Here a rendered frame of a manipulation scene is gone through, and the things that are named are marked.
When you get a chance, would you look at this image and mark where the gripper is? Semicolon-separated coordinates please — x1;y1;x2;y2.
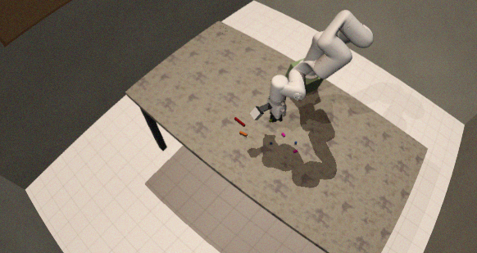
267;97;286;123

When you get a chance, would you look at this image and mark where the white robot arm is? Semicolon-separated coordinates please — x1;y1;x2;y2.
250;10;374;120

